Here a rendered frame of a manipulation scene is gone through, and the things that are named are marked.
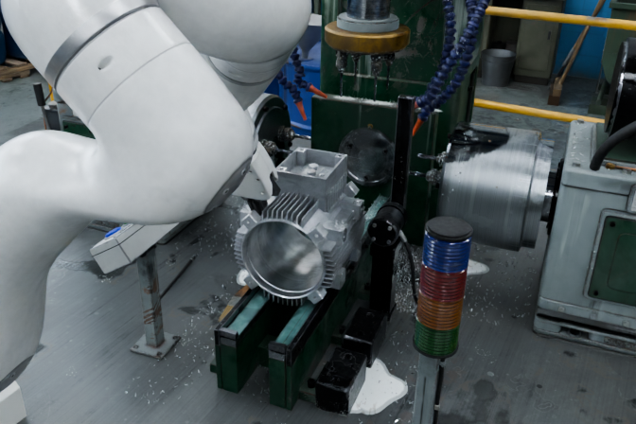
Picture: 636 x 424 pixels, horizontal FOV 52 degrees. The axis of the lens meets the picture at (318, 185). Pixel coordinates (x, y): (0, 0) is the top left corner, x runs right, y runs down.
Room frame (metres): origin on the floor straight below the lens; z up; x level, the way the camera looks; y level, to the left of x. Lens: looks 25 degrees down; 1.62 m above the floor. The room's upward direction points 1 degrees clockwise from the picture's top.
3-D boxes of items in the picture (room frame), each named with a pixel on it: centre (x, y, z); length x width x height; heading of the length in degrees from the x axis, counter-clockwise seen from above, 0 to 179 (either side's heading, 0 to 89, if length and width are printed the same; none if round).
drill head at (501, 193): (1.22, -0.39, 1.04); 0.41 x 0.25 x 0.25; 69
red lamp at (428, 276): (0.73, -0.17, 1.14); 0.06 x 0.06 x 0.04
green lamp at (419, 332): (0.73, -0.17, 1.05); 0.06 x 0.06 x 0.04
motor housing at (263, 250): (1.06, 0.03, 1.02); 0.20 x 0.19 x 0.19; 160
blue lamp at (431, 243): (0.73, -0.17, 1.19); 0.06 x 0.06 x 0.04
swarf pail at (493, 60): (5.56, -1.54, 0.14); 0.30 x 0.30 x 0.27
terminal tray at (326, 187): (1.09, 0.01, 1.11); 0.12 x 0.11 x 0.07; 160
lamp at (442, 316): (0.73, -0.17, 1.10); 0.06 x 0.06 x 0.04
